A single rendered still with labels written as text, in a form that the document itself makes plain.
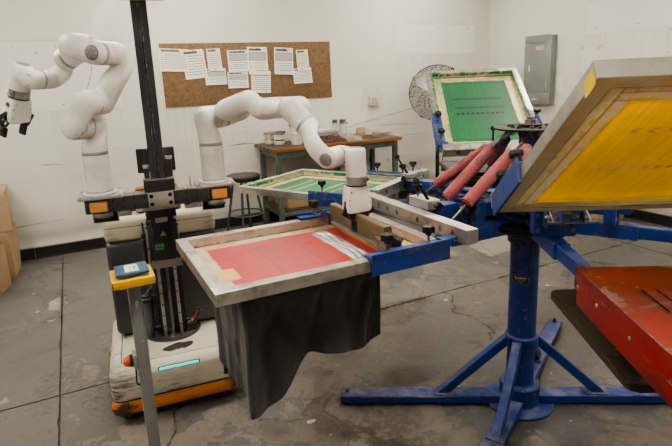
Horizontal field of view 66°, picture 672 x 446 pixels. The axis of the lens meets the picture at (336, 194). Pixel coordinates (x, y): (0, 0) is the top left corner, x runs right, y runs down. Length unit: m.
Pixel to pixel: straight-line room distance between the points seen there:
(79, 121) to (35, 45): 3.37
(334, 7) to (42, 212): 3.62
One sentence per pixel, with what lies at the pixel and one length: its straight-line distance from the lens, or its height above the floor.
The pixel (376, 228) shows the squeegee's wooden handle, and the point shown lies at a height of 1.04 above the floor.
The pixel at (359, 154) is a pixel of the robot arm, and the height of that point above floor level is 1.28.
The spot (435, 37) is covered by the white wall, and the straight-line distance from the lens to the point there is 6.82.
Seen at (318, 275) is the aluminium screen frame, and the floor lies 0.98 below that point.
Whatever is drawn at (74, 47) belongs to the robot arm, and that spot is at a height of 1.68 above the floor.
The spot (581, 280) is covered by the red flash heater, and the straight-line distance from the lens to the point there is 1.28.
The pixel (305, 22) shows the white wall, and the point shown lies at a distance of 5.95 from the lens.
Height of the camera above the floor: 1.55
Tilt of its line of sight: 13 degrees down
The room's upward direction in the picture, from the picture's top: 2 degrees counter-clockwise
